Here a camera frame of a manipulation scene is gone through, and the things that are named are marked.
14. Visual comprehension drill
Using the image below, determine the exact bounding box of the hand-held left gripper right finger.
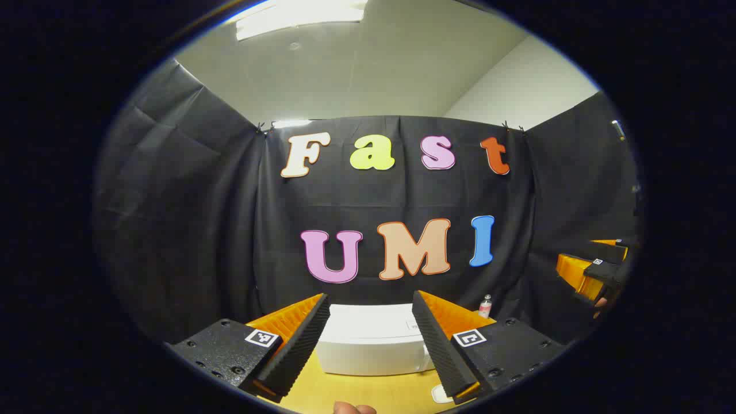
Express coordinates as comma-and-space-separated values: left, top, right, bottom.
412, 290, 567, 405

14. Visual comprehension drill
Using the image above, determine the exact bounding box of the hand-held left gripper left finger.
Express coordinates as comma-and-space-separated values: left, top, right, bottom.
164, 293, 331, 403

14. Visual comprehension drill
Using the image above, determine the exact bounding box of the white microwave oven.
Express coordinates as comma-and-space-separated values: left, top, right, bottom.
315, 304, 438, 377

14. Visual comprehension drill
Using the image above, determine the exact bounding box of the black backdrop cloth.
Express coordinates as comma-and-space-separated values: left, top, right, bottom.
92, 57, 645, 346

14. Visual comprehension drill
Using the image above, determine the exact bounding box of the ceiling light panel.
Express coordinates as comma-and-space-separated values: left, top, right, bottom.
235, 0, 369, 41

